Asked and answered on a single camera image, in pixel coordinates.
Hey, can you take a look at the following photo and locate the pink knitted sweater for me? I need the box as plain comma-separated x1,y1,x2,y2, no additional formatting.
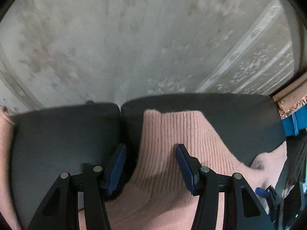
1,104,287,229

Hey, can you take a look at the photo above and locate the blue box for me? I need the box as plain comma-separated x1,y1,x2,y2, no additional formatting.
282,107,307,136

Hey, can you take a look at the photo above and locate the brown patterned curtain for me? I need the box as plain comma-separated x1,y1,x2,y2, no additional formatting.
273,72,307,119

